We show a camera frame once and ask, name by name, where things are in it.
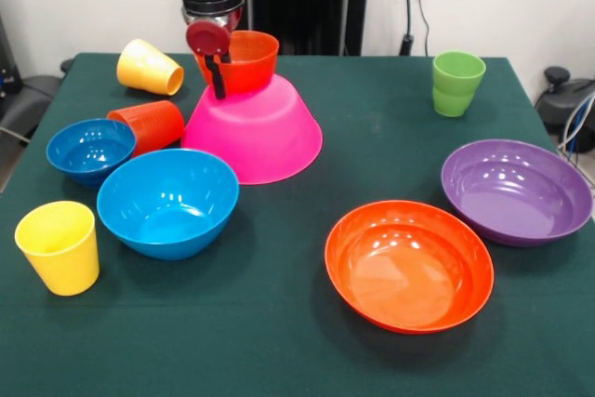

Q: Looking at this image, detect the light blue plastic bowl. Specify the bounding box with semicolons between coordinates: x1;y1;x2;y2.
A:
96;148;241;262

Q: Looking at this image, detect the purple plastic bowl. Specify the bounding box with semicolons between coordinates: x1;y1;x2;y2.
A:
440;138;594;248

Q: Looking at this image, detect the green plastic cup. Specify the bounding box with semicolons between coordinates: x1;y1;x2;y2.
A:
431;50;487;118

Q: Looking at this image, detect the pink plastic bowl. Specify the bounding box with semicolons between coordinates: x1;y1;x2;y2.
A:
180;73;324;186

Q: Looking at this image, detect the black hanging cable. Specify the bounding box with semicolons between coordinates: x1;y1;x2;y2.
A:
399;0;431;57

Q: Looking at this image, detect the lemon yellow plastic cup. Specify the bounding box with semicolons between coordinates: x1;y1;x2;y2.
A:
14;200;100;298

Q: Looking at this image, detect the small orange bowl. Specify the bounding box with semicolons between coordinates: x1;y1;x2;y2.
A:
193;30;281;95

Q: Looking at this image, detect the red-orange plastic cup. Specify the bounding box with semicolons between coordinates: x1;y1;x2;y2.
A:
106;99;186;157

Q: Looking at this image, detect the golden yellow plastic cup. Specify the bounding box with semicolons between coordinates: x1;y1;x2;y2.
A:
115;38;185;97

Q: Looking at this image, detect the large shallow orange bowl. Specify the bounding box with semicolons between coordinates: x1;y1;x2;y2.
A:
324;200;496;336

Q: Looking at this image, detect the dark green tablecloth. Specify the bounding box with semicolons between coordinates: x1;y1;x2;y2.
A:
0;51;595;397

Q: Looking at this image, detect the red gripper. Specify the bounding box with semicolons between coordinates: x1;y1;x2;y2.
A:
185;19;233;101

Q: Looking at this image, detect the small dark blue bowl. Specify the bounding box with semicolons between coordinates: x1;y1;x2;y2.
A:
46;118;138;188

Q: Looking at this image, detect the tangle of floor cables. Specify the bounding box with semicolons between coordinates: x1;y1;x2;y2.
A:
556;92;595;159

